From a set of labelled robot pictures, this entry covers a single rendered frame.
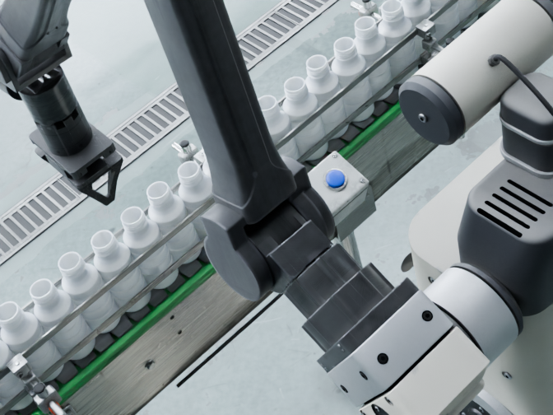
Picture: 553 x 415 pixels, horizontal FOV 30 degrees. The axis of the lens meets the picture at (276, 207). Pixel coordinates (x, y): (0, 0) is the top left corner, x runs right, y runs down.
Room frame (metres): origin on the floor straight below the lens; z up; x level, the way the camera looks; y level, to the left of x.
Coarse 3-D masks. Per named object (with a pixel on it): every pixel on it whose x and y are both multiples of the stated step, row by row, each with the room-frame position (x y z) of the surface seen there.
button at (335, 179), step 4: (328, 172) 1.11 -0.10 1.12; (332, 172) 1.11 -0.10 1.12; (336, 172) 1.11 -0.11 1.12; (340, 172) 1.10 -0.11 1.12; (328, 176) 1.10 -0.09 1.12; (332, 176) 1.10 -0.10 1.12; (336, 176) 1.10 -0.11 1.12; (340, 176) 1.10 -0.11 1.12; (344, 176) 1.10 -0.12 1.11; (328, 180) 1.10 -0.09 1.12; (332, 180) 1.09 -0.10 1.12; (336, 180) 1.09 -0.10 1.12; (340, 180) 1.09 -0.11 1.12; (344, 180) 1.09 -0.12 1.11; (328, 184) 1.09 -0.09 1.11; (332, 184) 1.09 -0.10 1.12; (336, 184) 1.09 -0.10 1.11; (340, 184) 1.09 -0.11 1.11
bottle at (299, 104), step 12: (288, 84) 1.30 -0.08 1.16; (300, 84) 1.30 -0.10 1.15; (288, 96) 1.28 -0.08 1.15; (300, 96) 1.27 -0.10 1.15; (312, 96) 1.28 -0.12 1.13; (288, 108) 1.28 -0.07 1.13; (300, 108) 1.26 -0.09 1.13; (312, 108) 1.26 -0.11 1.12; (300, 120) 1.26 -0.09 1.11; (300, 132) 1.26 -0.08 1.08; (312, 132) 1.26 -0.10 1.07; (324, 132) 1.28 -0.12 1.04; (300, 144) 1.26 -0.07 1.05; (312, 144) 1.26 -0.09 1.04; (324, 144) 1.26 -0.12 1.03; (312, 156) 1.26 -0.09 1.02
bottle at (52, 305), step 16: (32, 288) 1.04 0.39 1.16; (48, 288) 1.05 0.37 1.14; (48, 304) 1.01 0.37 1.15; (64, 304) 1.02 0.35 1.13; (48, 320) 1.00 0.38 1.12; (80, 320) 1.02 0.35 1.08; (64, 336) 1.00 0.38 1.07; (80, 336) 1.01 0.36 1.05; (64, 352) 1.01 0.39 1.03; (80, 352) 1.00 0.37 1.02
